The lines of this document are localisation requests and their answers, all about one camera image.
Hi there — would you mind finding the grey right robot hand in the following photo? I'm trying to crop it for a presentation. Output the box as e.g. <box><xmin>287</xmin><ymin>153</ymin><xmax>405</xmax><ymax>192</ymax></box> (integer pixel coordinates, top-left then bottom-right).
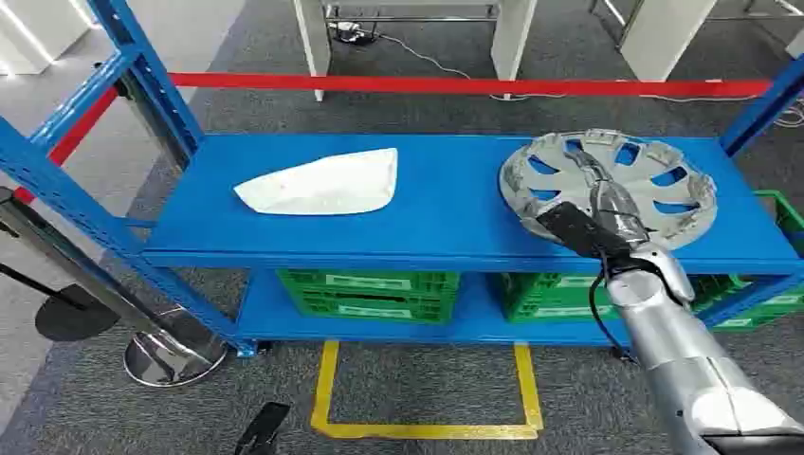
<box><xmin>580</xmin><ymin>149</ymin><xmax>652</xmax><ymax>250</ymax></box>

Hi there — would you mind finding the silver wheel hubcap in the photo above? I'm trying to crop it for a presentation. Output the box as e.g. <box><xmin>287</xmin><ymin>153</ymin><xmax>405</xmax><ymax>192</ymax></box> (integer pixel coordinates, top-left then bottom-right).
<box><xmin>499</xmin><ymin>128</ymin><xmax>719</xmax><ymax>251</ymax></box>

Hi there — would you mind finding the green plastic crate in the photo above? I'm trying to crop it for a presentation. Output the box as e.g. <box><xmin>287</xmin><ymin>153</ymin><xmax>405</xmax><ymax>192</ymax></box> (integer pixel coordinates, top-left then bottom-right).
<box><xmin>276</xmin><ymin>269</ymin><xmax>461</xmax><ymax>326</ymax></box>
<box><xmin>690</xmin><ymin>190</ymin><xmax>804</xmax><ymax>333</ymax></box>
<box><xmin>496</xmin><ymin>273</ymin><xmax>620</xmax><ymax>324</ymax></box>

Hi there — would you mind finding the blue metal shelf rack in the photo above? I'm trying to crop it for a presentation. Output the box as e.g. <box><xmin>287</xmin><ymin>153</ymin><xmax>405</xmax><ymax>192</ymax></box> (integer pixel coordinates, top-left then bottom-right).
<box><xmin>0</xmin><ymin>0</ymin><xmax>804</xmax><ymax>360</ymax></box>

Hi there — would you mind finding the white panel leg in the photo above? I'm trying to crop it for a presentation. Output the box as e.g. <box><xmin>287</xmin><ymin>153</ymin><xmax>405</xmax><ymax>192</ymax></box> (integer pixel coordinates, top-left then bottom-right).
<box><xmin>618</xmin><ymin>0</ymin><xmax>719</xmax><ymax>82</ymax></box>

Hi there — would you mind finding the long red barrier belt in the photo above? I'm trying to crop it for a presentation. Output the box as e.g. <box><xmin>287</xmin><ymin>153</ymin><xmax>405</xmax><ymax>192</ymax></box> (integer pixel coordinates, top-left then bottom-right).
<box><xmin>168</xmin><ymin>72</ymin><xmax>773</xmax><ymax>100</ymax></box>

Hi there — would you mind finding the yellow floor tape outline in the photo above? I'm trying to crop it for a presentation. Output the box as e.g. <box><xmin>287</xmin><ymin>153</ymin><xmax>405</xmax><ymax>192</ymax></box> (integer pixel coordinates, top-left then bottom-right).
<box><xmin>310</xmin><ymin>340</ymin><xmax>544</xmax><ymax>441</ymax></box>

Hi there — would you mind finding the white plastic cover part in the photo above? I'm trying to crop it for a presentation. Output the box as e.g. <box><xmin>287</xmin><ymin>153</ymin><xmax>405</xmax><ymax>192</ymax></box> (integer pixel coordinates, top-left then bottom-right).
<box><xmin>233</xmin><ymin>148</ymin><xmax>399</xmax><ymax>217</ymax></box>

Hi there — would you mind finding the black robot foot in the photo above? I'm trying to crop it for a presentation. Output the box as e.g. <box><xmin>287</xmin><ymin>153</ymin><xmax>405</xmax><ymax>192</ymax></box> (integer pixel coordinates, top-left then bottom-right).
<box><xmin>233</xmin><ymin>401</ymin><xmax>292</xmax><ymax>455</ymax></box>

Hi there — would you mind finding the chrome stanchion with round base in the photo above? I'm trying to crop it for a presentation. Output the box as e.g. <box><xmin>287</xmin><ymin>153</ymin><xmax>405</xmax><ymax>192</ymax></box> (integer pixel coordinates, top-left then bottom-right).
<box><xmin>0</xmin><ymin>186</ymin><xmax>228</xmax><ymax>388</ymax></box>

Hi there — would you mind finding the short red barrier belt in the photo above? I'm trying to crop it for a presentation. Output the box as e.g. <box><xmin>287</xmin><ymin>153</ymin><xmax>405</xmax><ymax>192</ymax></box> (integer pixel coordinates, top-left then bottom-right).
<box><xmin>12</xmin><ymin>86</ymin><xmax>120</xmax><ymax>206</ymax></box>

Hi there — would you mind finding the black stanchion with flat base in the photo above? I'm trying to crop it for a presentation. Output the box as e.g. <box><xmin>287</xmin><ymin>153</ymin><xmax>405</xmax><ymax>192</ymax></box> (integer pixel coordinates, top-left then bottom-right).
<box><xmin>0</xmin><ymin>262</ymin><xmax>121</xmax><ymax>344</ymax></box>

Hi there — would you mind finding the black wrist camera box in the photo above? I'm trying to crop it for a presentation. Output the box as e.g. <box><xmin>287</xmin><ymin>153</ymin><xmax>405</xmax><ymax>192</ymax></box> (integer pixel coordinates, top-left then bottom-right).
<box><xmin>537</xmin><ymin>200</ymin><xmax>632</xmax><ymax>260</ymax></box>

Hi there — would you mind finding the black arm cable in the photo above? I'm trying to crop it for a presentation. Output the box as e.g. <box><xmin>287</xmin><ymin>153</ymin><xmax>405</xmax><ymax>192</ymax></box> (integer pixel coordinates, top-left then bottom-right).
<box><xmin>588</xmin><ymin>250</ymin><xmax>639</xmax><ymax>366</ymax></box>

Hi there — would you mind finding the white table frame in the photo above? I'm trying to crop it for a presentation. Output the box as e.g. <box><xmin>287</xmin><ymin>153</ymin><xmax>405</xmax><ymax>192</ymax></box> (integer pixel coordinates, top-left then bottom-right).
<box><xmin>293</xmin><ymin>0</ymin><xmax>539</xmax><ymax>103</ymax></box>

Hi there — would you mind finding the white floor cable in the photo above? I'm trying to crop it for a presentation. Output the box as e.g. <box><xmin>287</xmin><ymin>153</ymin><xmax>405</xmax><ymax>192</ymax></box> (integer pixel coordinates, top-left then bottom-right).
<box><xmin>375</xmin><ymin>32</ymin><xmax>804</xmax><ymax>129</ymax></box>

